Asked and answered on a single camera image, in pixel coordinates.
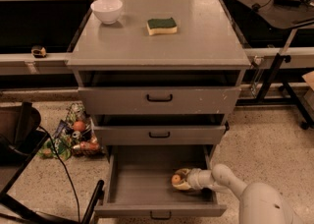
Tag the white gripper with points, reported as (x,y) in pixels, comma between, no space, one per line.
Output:
(193,179)

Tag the orange fruit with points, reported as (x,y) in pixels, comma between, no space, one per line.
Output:
(176,179)

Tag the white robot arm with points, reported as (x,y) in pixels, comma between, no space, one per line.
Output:
(259,203)

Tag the grey bottom drawer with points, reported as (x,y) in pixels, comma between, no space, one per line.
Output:
(139,183)

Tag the grey drawer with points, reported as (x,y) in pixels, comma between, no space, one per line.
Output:
(160,129)
(160,92)
(139,183)

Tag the grey middle drawer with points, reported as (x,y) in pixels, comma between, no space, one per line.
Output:
(160,129)

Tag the grey drawer cabinet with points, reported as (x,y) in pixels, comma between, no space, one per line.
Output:
(205,40)

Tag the grey top drawer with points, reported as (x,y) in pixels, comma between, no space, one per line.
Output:
(160,92)

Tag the green yellow sponge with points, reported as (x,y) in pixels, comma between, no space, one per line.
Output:
(161,26)

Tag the black folding chair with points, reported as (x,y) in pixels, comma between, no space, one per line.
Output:
(20,139)

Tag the white bowl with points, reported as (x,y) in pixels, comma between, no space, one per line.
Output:
(107,11)

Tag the yellow black tape measure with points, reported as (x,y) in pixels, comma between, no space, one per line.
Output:
(38,51)

